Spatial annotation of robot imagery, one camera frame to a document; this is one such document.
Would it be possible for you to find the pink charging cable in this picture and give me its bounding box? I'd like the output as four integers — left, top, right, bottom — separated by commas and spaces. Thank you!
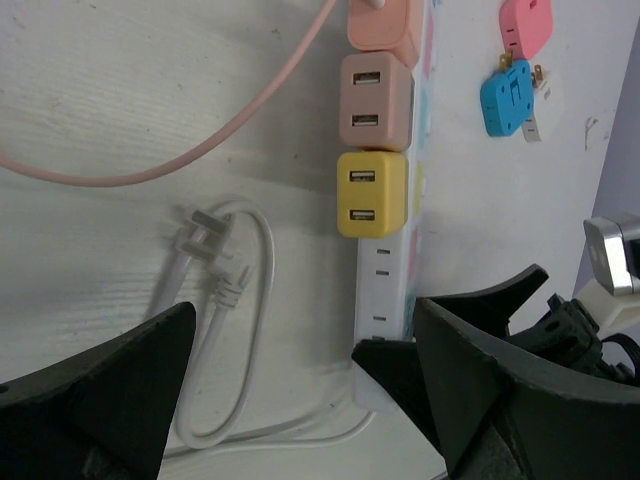
0, 0, 339, 189

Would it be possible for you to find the power strip white cord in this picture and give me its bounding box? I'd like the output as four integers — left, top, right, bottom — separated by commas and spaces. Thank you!
149, 198, 376, 459

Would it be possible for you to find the beige brown USB charger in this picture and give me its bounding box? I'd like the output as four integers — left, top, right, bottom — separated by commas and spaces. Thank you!
339, 51, 414, 152

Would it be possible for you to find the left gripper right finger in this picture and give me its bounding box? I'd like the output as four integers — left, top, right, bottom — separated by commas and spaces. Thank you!
414, 299, 639, 479

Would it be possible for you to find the pink plug adapter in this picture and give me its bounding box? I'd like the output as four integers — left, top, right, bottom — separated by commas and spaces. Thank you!
499, 0, 553, 60

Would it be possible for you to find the blue plug adapter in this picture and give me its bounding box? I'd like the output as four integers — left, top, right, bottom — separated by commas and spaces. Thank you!
480, 50, 534, 137

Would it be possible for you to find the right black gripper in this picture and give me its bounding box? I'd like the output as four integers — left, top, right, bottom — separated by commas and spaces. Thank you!
430, 264, 639, 400

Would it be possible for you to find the yellow olive USB charger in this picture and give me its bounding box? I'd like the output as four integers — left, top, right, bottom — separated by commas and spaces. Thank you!
337, 151, 409, 239

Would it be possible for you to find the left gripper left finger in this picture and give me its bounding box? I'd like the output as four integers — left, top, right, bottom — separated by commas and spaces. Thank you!
1, 302, 196, 479

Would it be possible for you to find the salmon pink USB charger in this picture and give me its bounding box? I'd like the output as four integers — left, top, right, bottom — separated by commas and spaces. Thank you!
347, 0, 426, 69

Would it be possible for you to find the white plug adapter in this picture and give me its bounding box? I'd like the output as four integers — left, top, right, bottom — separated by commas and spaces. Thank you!
522, 64, 565, 143

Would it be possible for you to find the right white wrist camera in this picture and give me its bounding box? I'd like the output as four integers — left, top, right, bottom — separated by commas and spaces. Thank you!
575, 213, 639, 333

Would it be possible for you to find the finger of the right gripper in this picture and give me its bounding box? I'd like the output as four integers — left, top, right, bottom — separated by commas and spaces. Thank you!
351, 339, 440, 445

